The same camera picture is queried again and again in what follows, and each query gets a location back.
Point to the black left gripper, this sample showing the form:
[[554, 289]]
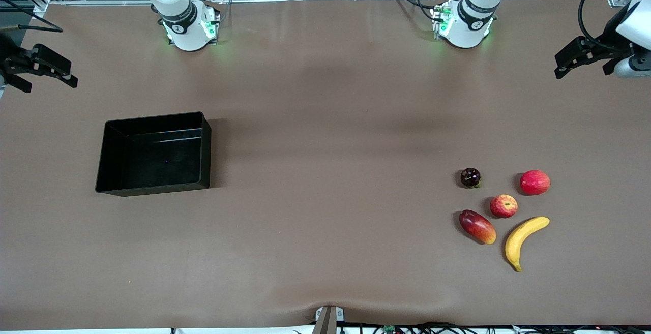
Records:
[[603, 45]]

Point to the yellow banana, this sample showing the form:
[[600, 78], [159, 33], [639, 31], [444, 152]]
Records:
[[516, 242]]

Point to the small green circuit board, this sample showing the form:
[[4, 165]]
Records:
[[389, 329]]

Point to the brown table cover mat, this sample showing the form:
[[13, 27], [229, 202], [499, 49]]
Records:
[[330, 196]]

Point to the pinkish red peach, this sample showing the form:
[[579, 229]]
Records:
[[535, 182]]

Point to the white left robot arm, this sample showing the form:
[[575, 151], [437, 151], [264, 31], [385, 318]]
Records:
[[468, 19]]

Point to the red yellow mango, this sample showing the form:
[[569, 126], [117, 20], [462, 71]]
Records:
[[478, 227]]

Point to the red yellow striped apple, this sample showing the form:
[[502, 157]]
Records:
[[504, 206]]

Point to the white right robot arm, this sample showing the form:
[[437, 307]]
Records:
[[185, 19]]

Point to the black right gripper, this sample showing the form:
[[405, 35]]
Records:
[[11, 62]]

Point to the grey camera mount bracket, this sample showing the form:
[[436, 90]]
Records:
[[328, 321]]

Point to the black plastic box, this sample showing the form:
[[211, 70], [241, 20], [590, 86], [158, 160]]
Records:
[[157, 161]]

